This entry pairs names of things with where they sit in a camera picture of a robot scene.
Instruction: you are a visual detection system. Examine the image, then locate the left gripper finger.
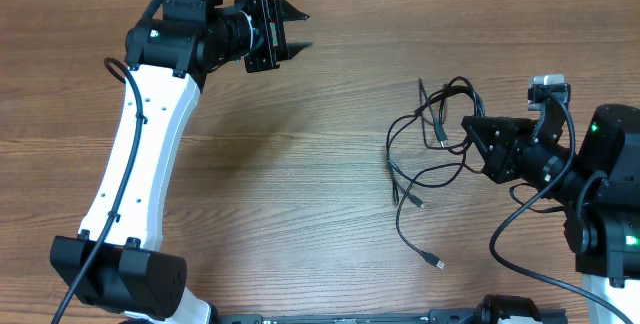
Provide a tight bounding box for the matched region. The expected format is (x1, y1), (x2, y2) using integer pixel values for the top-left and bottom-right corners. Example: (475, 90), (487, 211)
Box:
(285, 42), (313, 60)
(268, 0), (310, 22)

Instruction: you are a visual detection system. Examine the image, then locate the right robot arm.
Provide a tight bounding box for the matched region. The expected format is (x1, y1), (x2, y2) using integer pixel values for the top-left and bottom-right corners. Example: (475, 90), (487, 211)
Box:
(461, 101), (639, 323)

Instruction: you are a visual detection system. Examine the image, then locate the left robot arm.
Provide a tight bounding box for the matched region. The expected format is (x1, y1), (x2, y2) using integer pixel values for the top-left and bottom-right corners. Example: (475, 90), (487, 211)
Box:
(50, 0), (306, 323)

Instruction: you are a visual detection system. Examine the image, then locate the black usb cable thin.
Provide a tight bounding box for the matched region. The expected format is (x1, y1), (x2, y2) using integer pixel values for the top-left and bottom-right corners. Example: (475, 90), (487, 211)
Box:
(385, 76), (485, 270)

